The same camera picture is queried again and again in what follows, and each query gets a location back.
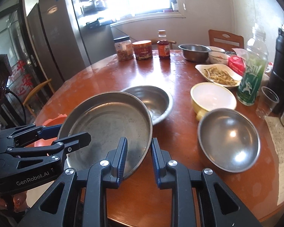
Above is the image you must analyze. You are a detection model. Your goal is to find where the grey refrigerator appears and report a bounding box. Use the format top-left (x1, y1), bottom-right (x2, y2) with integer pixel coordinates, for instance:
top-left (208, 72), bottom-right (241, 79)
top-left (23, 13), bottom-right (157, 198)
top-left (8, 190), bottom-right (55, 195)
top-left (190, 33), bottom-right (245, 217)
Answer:
top-left (23, 0), bottom-right (115, 90)

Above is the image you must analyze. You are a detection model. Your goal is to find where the person left hand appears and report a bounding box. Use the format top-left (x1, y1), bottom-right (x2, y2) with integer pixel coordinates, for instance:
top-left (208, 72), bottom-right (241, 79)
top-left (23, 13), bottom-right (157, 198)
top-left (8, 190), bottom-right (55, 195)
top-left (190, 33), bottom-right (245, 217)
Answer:
top-left (0, 191), bottom-right (29, 213)

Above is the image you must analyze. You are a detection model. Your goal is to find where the yellow handled bowl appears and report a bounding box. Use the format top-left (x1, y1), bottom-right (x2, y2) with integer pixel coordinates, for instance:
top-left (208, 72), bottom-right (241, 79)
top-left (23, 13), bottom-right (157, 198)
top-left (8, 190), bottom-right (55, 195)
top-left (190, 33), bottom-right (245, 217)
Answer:
top-left (190, 82), bottom-right (237, 121)

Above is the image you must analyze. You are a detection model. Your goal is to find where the small steel bowl far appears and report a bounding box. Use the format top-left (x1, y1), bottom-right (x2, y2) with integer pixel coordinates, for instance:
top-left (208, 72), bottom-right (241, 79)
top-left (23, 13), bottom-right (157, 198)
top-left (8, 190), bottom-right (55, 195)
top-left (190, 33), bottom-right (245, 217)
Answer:
top-left (179, 44), bottom-right (211, 63)

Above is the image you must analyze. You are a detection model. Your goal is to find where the clear jar black lid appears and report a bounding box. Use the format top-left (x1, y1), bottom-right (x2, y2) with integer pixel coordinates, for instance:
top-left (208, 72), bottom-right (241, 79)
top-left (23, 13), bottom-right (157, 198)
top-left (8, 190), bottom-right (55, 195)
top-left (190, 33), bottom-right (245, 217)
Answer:
top-left (114, 36), bottom-right (134, 61)

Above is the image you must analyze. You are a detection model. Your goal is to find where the pink bear plate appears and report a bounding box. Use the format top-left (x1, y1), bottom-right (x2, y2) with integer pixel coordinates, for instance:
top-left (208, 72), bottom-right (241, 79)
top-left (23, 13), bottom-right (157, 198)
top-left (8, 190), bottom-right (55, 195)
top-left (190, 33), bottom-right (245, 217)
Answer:
top-left (27, 114), bottom-right (67, 147)

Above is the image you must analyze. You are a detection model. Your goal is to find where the steel pan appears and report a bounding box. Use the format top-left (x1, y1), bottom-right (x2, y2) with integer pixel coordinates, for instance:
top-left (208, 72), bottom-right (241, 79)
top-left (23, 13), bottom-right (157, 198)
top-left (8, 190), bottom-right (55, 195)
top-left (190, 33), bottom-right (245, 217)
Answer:
top-left (58, 91), bottom-right (153, 179)

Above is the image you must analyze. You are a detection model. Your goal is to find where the white ceramic bowl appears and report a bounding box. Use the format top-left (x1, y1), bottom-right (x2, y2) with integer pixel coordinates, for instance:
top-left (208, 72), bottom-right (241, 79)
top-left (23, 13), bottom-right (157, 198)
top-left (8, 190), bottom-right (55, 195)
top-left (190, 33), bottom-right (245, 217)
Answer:
top-left (208, 51), bottom-right (230, 65)

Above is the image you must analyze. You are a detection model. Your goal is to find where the window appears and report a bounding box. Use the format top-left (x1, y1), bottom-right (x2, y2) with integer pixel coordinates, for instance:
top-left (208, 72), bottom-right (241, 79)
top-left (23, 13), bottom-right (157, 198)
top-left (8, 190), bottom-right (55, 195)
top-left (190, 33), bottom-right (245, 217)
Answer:
top-left (107, 0), bottom-right (186, 27)

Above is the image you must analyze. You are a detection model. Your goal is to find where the red lidded jar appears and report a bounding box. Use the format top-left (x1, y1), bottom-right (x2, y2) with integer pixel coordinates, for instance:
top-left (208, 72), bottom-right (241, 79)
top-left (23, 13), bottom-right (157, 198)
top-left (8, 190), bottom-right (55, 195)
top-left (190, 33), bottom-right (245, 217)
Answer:
top-left (132, 40), bottom-right (152, 61)

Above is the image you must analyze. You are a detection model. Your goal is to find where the white dish with food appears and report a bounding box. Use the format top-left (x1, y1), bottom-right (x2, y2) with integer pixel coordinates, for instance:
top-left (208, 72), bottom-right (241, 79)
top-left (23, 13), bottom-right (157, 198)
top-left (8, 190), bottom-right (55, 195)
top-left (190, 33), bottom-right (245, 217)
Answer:
top-left (195, 64), bottom-right (242, 89)

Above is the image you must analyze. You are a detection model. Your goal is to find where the green drink bottle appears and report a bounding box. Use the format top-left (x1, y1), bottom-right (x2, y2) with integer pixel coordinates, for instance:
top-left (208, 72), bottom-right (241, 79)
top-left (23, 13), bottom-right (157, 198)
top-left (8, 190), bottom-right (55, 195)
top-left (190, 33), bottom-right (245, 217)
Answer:
top-left (237, 24), bottom-right (268, 106)

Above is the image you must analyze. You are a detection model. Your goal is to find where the wide-rim steel bowl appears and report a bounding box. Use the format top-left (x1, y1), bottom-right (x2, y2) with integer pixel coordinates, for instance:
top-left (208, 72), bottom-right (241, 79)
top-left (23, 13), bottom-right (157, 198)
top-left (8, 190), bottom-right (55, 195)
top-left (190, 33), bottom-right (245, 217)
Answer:
top-left (122, 85), bottom-right (173, 125)

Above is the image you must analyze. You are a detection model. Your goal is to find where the wooden chair back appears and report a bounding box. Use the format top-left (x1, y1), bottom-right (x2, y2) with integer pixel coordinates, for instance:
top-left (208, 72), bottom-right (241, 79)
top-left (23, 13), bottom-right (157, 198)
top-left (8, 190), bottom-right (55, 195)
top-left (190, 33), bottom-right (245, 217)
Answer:
top-left (208, 29), bottom-right (244, 51)

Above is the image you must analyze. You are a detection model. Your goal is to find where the handwritten paper sheet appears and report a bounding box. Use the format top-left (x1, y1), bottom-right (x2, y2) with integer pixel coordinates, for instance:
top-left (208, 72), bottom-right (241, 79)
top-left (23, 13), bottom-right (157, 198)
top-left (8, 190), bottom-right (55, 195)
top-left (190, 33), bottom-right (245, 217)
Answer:
top-left (265, 116), bottom-right (284, 205)

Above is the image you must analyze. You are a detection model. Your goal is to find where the brown sauce bottle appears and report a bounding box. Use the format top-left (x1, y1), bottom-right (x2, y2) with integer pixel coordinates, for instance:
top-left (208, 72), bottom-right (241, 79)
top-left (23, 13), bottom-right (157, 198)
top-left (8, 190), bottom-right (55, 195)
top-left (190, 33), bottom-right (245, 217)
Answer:
top-left (156, 30), bottom-right (170, 59)

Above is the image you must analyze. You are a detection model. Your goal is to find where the clear plastic cup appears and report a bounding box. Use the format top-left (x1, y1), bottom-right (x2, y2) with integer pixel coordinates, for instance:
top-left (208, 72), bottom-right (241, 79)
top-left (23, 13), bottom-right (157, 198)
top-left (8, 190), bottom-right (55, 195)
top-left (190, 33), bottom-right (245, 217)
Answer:
top-left (255, 86), bottom-right (280, 119)

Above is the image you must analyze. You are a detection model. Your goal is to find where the black thermos flask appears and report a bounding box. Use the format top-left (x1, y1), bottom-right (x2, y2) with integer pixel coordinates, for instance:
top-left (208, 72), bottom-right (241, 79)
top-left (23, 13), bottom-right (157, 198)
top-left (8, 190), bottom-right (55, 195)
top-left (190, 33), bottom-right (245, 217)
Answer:
top-left (267, 22), bottom-right (284, 114)

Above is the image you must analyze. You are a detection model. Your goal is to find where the wooden armchair left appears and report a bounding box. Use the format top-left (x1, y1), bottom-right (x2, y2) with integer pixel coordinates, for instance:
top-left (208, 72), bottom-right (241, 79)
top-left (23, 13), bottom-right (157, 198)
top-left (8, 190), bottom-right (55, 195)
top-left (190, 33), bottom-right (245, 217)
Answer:
top-left (22, 78), bottom-right (56, 119)

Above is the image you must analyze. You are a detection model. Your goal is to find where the round steel bowl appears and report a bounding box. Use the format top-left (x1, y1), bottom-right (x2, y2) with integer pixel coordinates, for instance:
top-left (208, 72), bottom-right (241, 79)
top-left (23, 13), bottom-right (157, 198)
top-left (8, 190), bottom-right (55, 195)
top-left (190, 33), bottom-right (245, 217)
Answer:
top-left (197, 108), bottom-right (261, 173)

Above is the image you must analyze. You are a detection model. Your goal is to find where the red tissue pack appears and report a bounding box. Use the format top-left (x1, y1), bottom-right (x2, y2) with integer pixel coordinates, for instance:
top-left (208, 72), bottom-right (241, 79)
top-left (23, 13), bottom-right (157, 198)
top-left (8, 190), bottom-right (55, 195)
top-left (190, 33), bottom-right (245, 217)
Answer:
top-left (227, 56), bottom-right (246, 76)

